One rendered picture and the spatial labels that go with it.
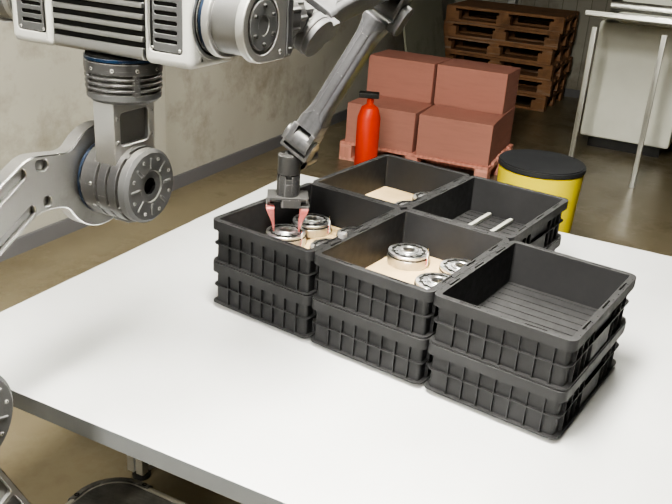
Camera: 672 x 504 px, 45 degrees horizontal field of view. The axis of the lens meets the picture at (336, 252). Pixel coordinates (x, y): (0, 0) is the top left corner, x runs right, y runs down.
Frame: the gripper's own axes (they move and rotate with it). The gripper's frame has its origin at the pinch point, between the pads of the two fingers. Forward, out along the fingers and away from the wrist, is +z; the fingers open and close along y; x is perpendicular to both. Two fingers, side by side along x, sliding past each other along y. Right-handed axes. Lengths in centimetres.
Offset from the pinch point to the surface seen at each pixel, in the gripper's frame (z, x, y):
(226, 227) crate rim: -5.1, 14.0, 14.5
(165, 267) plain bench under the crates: 17.2, -10.9, 31.9
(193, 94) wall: 34, -296, 49
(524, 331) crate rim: -5, 61, -44
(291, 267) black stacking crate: -0.3, 24.9, -0.7
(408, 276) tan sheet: 3.9, 18.8, -29.0
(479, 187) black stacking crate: -3, -29, -57
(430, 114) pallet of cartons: 48, -331, -103
